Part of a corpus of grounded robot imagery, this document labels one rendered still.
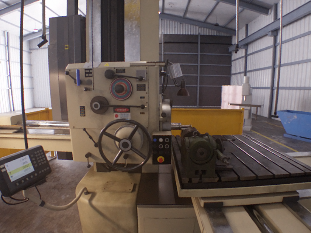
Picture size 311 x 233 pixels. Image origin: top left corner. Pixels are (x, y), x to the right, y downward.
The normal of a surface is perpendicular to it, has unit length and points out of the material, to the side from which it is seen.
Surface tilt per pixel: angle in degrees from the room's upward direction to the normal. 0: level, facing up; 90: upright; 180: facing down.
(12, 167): 70
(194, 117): 90
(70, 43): 90
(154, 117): 90
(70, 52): 90
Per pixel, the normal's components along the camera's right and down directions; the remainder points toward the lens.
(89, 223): -0.35, 0.16
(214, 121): -0.02, 0.17
